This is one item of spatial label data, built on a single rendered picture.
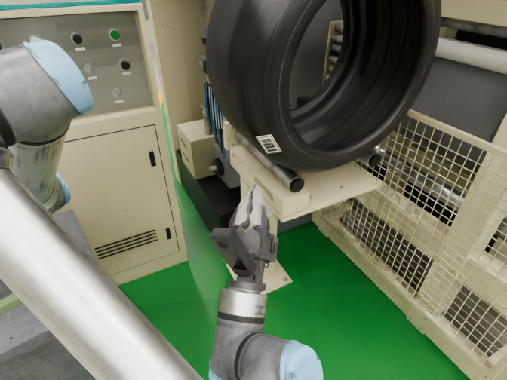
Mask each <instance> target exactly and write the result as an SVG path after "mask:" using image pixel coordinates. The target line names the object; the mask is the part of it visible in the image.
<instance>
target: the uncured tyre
mask: <svg viewBox="0 0 507 380"><path fill-rule="evenodd" d="M326 1H327V0H215V1H214V5H213V7H212V10H211V13H210V19H209V23H208V27H207V37H206V65H207V74H208V78H209V82H210V86H211V90H212V92H213V95H214V98H215V100H216V102H217V105H218V106H219V108H220V111H221V112H222V113H223V115H224V117H225V118H226V120H227V121H228V122H229V123H230V124H231V125H232V126H233V127H234V128H235V129H236V130H237V131H238V132H239V133H240V134H241V135H242V136H243V137H244V138H245V139H246V140H247V141H248V142H249V143H250V144H252V145H253V146H254V147H255V148H256V149H257V150H258V151H259V152H260V153H262V154H263V155H264V156H265V157H266V158H268V159H269V160H270V161H272V162H274V163H276V164H278V165H280V166H282V167H286V168H288V169H291V170H295V171H299V172H307V173H314V172H321V171H326V170H331V169H333V168H336V167H339V166H342V165H344V164H347V163H349V162H352V161H354V160H356V159H358V158H360V157H361V156H363V155H365V154H367V153H368V152H369V151H371V150H372V149H374V148H375V147H376V146H378V145H379V144H380V143H381V142H382V141H383V140H384V139H385V138H386V137H387V136H388V135H389V134H390V133H391V132H392V131H393V130H394V129H395V128H396V127H397V126H398V124H399V123H400V122H401V120H402V119H403V118H404V116H405V115H406V114H407V113H408V111H409V110H410V108H411V106H412V105H413V103H414V102H415V100H416V98H417V97H418V95H419V92H420V91H421V89H422V87H423V85H424V83H425V81H426V78H427V76H428V74H429V70H430V69H431V66H432V62H433V59H434V57H435V52H436V49H437V46H438V39H439V34H440V28H441V0H340V4H341V8H342V12H343V41H342V45H341V48H340V54H339V56H338V59H337V62H336V64H335V66H334V68H333V71H332V72H331V74H330V76H329V78H328V79H327V80H326V82H325V83H324V85H323V86H322V87H321V89H320V90H319V91H318V92H317V93H316V94H315V95H314V96H313V97H312V98H310V99H309V100H307V101H306V102H304V103H303V104H302V105H300V106H297V107H296V108H293V109H290V104H289V86H290V74H291V70H292V67H293V62H294V58H295V56H296V53H297V49H298V47H299V45H300V42H301V40H302V38H303V36H304V34H305V32H306V30H307V28H308V26H309V24H310V23H311V21H312V19H313V18H314V16H315V15H316V14H317V12H318V10H319V9H320V8H321V6H322V5H323V4H324V3H325V2H326ZM266 135H272V137H273V138H274V140H275V141H276V143H277V144H278V147H279V148H280V150H281V152H277V153H271V154H266V152H265V150H264V149H263V147H262V146H261V145H260V143H259V142H258V140H257V138H256V137H257V136H266Z"/></svg>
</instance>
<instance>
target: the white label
mask: <svg viewBox="0 0 507 380"><path fill-rule="evenodd" d="M256 138H257V140H258V142H259V143H260V145H261V146H262V147H263V149H264V150H265V152H266V154H271V153H277V152H281V150H280V148H279V147H278V144H277V143H276V141H275V140H274V138H273V137H272V135H266V136H257V137H256Z"/></svg>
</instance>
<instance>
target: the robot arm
mask: <svg viewBox="0 0 507 380"><path fill-rule="evenodd" d="M92 107H93V97H92V94H91V91H90V88H89V87H88V83H87V82H86V80H85V78H84V76H83V74H82V73H81V71H80V70H79V68H78V67H77V65H76V64H75V63H74V62H73V60H72V59H71V58H70V56H69V55H68V54H67V53H66V52H65V51H64V50H63V49H62V48H61V47H60V46H58V45H57V44H55V43H53V42H51V41H48V40H40V41H34V42H30V43H27V42H23V44H21V45H18V46H14V47H10V48H6V49H3V50H0V300H1V299H3V298H5V297H7V296H9V295H10V294H12V293H14V294H15V295H16V296H17V297H18V298H19V299H20V300H21V301H22V302H23V304H24V305H25V306H26V307H27V308H28V309H29V310H30V311H31V312H32V313H33V314H34V315H35V316H36V317H37V318H38V319H39V320H40V321H41V322H42V323H43V324H44V325H45V326H46V327H47V328H48V329H49V330H50V331H51V332H52V334H53V335H54V336H55V337H56V338H57V339H58V340H59V341H60V342H61V343H62V344H63V345H64V346H65V347H66V349H67V350H68V351H69V352H70V353H71V354H72V355H73V356H74V357H75V358H76V359H77V360H78V361H79V362H80V363H81V365H82V366H83V367H84V368H85V369H86V370H87V371H88V372H89V373H90V374H91V375H92V376H93V377H94V378H95V379H96V380H204V379H203V378H202V377H201V376H200V375H199V374H198V373H197V372H196V371H195V370H194V369H193V368H192V367H191V366H190V365H189V363H188V362H187V361H186V360H185V359H184V358H183V357H182V356H181V355H180V353H179V352H178V351H177V350H176V349H175V348H174V347H173V346H172V345H171V343H170V342H169V341H168V340H167V339H166V338H165V337H164V336H163V335H162V334H161V333H160V332H159V331H158V330H157V329H156V328H155V327H154V326H153V324H152V323H151V322H150V321H149V320H148V319H147V318H146V317H145V315H144V314H143V313H142V312H141V311H140V310H139V309H138V308H137V307H136V305H135V304H134V303H133V302H132V301H131V300H130V299H129V298H128V297H127V296H126V295H125V294H124V293H123V292H122V291H121V290H120V289H119V288H118V286H117V285H116V284H115V283H114V282H113V281H112V280H111V279H110V278H109V276H108V275H107V274H106V273H105V272H104V271H103V270H102V269H101V268H100V266H99V265H98V264H97V263H96V262H95V261H94V260H93V259H92V258H91V257H90V256H89V255H88V254H87V253H86V252H85V251H84V250H83V248H82V247H81V246H80V245H79V244H78V243H77V242H76V241H75V240H74V238H73V237H72V236H71V235H70V234H69V233H68V232H67V231H66V230H65V228H64V227H63V226H62V225H61V224H60V223H59V222H58V221H57V220H56V219H55V218H54V217H53V216H52V215H51V214H52V213H54V212H55V211H57V210H59V209H61V208H63V207H64V206H65V205H66V204H68V203H69V201H70V198H71V196H70V192H69V188H68V186H66V185H65V181H64V180H63V178H62V177H61V175H60V174H59V173H58V172H57V168H58V164H59V161H60V156H61V152H62V149H63V144H64V140H65V137H66V133H67V131H68V129H69V127H70V124H71V121H72V119H73V118H75V117H77V116H79V115H84V114H85V113H86V112H88V111H90V110H91V109H92ZM271 213H272V211H271V208H270V207H269V205H268V204H267V203H266V202H265V198H264V196H263V192H262V191H261V189H260V187H259V186H258V185H253V186H252V187H251V188H250V190H249V191H248V192H247V194H246V195H245V196H244V197H243V198H242V200H241V202H240V204H239V205H238V206H237V207H236V209H235V212H234V213H233V215H232V218H231V219H230V222H229V227H228V228H214V229H213V231H212V232H211V233H210V239H211V241H212V242H213V243H214V245H215V247H216V248H217V249H218V250H219V252H220V254H221V255H222V257H223V258H224V259H225V260H226V262H227V264H228V265H229V267H230V268H231V269H232V271H233V272H234V273H235V274H237V280H228V284H227V286H228V287H229V288H228V289H224V288H222V289H221V294H220V303H219V309H218V311H219V312H218V318H217V325H216V330H215V335H214V344H213V349H212V354H211V358H210V361H209V366H210V369H209V379H210V380H323V370H322V366H321V361H320V360H319V357H318V355H317V354H316V353H315V351H314V350H313V349H312V348H310V347H309V346H307V345H303V344H300V343H299V342H298V341H296V340H287V339H283V338H279V337H277V336H271V335H269V334H265V333H263V328H264V321H265V313H266V300H267V295H266V294H261V293H260V292H263V291H265V290H266V284H265V283H263V275H264V269H265V268H268V267H269V263H270V262H276V256H277V249H278V238H277V237H275V236H274V234H272V233H270V223H269V217H270V216H271ZM250 222H252V223H253V224H254V225H255V227H254V226H252V228H251V229H248V227H249V225H250ZM275 243H276V245H275ZM265 264H268V265H267V267H266V266H265Z"/></svg>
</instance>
